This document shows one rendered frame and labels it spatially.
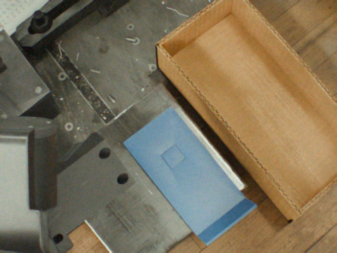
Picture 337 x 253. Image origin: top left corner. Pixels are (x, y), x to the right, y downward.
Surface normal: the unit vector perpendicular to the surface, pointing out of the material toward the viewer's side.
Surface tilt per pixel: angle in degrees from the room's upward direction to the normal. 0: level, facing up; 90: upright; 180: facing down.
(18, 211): 24
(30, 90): 0
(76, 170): 31
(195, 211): 0
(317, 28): 0
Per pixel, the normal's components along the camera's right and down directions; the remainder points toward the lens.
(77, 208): 0.33, 0.15
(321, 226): -0.01, -0.25
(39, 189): 0.66, 0.14
